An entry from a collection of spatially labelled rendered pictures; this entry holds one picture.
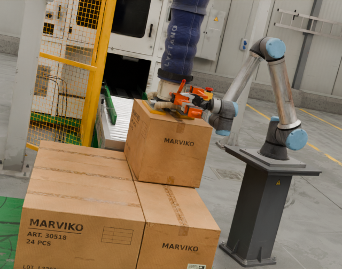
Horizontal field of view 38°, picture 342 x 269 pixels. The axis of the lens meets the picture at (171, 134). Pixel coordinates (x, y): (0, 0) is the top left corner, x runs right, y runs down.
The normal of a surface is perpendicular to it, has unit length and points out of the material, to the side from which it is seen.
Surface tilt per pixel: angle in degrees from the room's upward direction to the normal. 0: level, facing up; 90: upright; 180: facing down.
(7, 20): 90
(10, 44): 90
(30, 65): 91
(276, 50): 83
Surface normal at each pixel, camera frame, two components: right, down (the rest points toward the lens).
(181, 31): -0.08, 0.00
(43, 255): 0.18, 0.25
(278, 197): 0.49, 0.29
